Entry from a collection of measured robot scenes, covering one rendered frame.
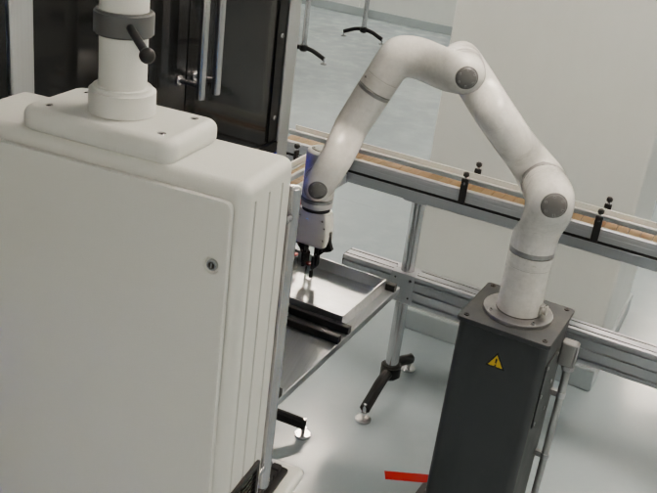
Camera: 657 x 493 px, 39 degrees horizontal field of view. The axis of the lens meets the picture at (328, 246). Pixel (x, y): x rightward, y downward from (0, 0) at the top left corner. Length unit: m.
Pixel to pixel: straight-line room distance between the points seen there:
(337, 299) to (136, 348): 1.06
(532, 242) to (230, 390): 1.20
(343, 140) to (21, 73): 0.89
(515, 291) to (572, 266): 1.34
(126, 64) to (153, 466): 0.63
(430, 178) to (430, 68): 1.05
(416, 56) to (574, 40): 1.42
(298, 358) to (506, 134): 0.75
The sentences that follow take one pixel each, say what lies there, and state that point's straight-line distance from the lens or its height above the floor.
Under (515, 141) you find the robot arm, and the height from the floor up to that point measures 1.35.
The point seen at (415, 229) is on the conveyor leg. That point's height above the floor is 0.72.
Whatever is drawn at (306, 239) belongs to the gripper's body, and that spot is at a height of 1.01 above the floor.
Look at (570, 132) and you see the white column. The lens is 3.65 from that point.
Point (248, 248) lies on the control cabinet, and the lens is 1.30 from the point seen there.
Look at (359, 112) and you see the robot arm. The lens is 2.28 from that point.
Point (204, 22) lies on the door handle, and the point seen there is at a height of 1.60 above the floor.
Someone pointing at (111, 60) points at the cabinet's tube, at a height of 1.67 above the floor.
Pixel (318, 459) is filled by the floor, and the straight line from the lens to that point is 3.28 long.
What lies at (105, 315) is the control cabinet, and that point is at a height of 1.29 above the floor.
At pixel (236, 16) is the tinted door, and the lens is 2.22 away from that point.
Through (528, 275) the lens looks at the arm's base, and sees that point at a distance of 2.45.
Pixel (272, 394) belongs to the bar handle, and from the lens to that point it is 1.63.
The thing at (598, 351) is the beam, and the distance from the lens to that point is 3.26.
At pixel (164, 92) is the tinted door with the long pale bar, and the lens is 2.04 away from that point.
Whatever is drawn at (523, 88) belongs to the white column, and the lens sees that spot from 3.66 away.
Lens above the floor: 2.01
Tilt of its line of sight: 25 degrees down
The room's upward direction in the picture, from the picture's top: 7 degrees clockwise
